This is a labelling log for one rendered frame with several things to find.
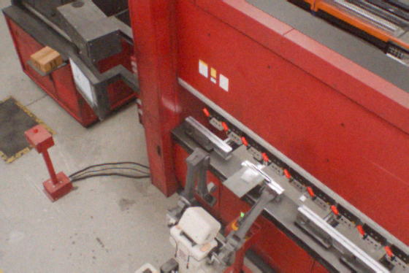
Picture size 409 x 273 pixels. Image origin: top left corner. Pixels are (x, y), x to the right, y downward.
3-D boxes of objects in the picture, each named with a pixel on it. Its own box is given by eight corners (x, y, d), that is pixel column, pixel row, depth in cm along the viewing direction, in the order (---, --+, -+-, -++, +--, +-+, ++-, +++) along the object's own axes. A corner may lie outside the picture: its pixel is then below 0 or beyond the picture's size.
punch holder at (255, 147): (245, 150, 364) (246, 134, 352) (253, 144, 368) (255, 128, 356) (260, 161, 357) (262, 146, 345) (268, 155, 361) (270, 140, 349)
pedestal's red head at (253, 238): (224, 236, 375) (225, 222, 361) (239, 223, 382) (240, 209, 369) (243, 252, 365) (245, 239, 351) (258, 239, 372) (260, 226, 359)
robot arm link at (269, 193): (266, 183, 302) (280, 193, 301) (265, 182, 315) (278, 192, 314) (223, 243, 302) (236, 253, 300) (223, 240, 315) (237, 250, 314)
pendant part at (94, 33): (77, 94, 417) (55, 6, 354) (104, 83, 426) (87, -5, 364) (105, 130, 388) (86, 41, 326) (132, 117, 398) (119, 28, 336)
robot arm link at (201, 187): (192, 150, 305) (204, 160, 300) (199, 145, 308) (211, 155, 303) (193, 193, 337) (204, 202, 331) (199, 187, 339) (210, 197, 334)
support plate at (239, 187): (222, 183, 367) (222, 182, 366) (247, 165, 379) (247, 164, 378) (239, 198, 358) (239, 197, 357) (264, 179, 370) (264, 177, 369)
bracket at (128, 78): (98, 82, 421) (96, 76, 416) (121, 70, 432) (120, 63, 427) (125, 106, 401) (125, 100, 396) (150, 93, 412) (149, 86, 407)
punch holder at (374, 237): (358, 236, 314) (364, 222, 302) (365, 229, 318) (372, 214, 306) (377, 252, 307) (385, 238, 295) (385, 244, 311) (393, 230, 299)
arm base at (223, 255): (211, 253, 303) (225, 266, 297) (218, 242, 302) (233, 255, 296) (217, 253, 310) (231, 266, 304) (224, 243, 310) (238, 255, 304)
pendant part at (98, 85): (75, 88, 401) (66, 52, 375) (89, 82, 406) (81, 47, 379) (101, 120, 376) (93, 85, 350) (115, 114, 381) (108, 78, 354)
